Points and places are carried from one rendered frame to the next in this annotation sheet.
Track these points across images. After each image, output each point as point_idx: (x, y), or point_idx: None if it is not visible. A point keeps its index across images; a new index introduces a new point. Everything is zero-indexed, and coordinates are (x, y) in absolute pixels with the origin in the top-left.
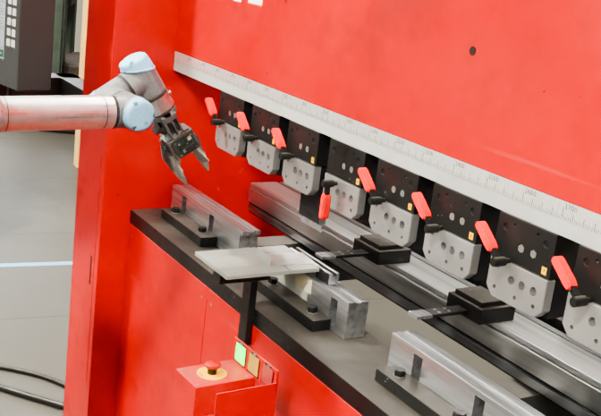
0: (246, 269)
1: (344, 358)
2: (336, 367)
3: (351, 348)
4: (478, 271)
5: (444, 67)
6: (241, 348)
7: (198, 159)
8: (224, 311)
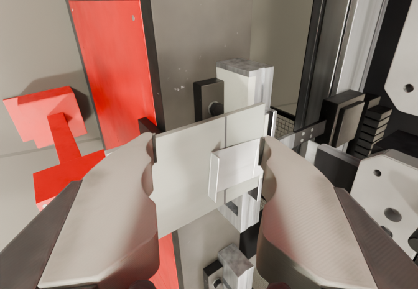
0: (170, 219)
1: (200, 242)
2: (186, 259)
3: (214, 224)
4: None
5: None
6: None
7: (262, 184)
8: (142, 63)
